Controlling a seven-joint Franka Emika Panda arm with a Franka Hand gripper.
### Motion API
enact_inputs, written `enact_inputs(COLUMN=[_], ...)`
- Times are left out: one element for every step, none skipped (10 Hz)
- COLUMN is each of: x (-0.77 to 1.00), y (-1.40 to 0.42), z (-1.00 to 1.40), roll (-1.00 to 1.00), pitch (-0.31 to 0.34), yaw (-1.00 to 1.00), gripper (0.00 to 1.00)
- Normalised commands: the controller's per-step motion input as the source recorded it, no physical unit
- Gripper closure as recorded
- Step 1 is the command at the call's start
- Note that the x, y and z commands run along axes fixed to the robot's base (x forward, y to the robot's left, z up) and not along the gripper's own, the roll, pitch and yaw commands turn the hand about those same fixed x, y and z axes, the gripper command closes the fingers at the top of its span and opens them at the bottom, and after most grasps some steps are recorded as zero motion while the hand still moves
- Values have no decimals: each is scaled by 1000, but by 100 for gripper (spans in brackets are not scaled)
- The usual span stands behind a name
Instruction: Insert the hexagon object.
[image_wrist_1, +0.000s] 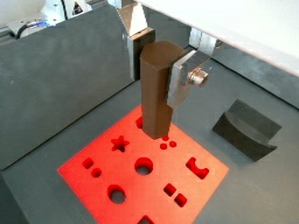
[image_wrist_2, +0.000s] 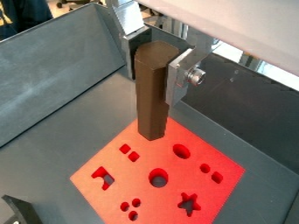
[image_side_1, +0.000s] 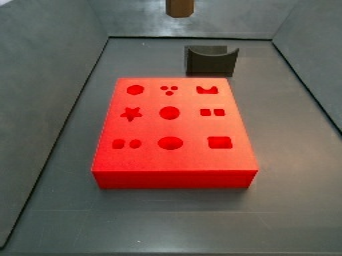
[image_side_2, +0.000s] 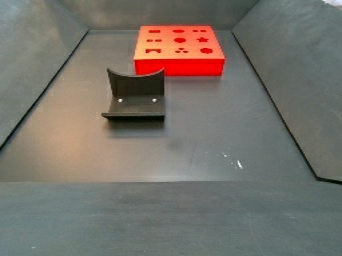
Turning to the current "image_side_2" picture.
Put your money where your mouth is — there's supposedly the black curved holder stand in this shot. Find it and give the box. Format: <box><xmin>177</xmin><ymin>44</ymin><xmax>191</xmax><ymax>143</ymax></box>
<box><xmin>102</xmin><ymin>69</ymin><xmax>166</xmax><ymax>120</ymax></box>

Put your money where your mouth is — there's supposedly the red shape sorter block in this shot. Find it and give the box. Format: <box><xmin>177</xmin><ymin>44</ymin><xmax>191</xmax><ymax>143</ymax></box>
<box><xmin>134</xmin><ymin>25</ymin><xmax>226</xmax><ymax>76</ymax></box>

